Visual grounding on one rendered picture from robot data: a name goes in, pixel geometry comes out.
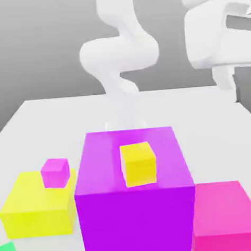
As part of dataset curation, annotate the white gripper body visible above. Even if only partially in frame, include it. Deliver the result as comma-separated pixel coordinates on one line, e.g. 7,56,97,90
181,0,251,72

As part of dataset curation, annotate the small yellow cube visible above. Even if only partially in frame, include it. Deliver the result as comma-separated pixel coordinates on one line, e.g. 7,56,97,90
119,141,159,189

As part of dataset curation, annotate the small magenta cube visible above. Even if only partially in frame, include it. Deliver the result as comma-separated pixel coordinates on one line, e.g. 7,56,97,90
39,157,71,191

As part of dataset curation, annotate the large pink box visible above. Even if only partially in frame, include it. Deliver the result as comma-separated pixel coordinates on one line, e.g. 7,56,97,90
186,179,251,251

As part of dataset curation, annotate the large purple box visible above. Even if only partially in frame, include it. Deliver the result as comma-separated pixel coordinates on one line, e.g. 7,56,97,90
69,124,201,251

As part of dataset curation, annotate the large yellow box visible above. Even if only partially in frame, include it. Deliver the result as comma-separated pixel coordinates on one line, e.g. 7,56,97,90
0,168,82,240

